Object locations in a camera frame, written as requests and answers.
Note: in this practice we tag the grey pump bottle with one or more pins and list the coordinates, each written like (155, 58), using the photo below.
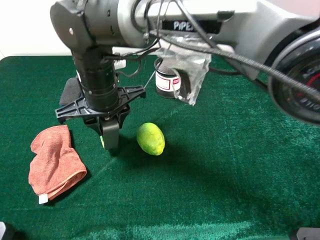
(110, 133)

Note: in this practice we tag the black mesh pen cup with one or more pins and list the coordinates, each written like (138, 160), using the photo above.
(167, 81)

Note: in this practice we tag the green yellow mango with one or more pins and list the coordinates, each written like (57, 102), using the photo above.
(150, 139)

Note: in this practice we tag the clear plastic wrap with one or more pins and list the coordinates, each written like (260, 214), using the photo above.
(190, 65)

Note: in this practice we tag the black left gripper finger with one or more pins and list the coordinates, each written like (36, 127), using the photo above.
(121, 116)

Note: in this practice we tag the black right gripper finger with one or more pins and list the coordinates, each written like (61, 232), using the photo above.
(94, 124)

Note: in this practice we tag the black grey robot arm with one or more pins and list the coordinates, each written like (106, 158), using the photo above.
(278, 37)

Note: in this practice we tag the green velvet table cloth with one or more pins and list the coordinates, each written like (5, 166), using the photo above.
(234, 167)

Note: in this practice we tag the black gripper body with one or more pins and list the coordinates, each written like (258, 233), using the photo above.
(80, 107)

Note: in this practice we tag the orange folded cloth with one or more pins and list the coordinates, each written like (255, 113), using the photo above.
(56, 167)

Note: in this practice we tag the blue grey whiteboard eraser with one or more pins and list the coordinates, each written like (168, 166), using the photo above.
(71, 92)

